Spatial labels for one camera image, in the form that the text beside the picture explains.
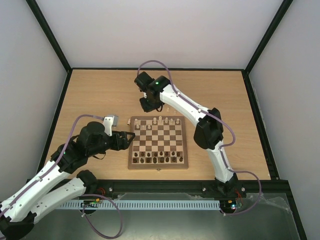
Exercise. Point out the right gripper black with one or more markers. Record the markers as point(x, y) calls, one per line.
point(148, 105)

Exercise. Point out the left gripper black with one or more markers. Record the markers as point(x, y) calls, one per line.
point(125, 144)

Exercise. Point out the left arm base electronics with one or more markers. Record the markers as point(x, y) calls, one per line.
point(90, 204)

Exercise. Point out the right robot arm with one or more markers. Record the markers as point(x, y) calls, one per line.
point(208, 133)

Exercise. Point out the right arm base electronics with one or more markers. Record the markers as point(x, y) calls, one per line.
point(233, 203)

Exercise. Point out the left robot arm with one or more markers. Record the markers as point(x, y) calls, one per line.
point(39, 196)

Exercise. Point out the dark pieces front row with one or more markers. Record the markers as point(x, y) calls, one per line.
point(158, 160)

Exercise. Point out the dark pieces row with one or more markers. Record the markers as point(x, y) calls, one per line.
point(158, 160)
point(144, 154)

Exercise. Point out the dark pieces back row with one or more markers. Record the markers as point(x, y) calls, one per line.
point(144, 154)

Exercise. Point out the wooden chess board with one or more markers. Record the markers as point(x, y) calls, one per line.
point(163, 137)

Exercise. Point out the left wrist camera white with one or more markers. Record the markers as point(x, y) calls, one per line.
point(110, 121)

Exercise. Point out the grey slotted cable duct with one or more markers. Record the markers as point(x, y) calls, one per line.
point(211, 205)

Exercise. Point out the black aluminium frame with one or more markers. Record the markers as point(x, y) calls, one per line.
point(160, 185)

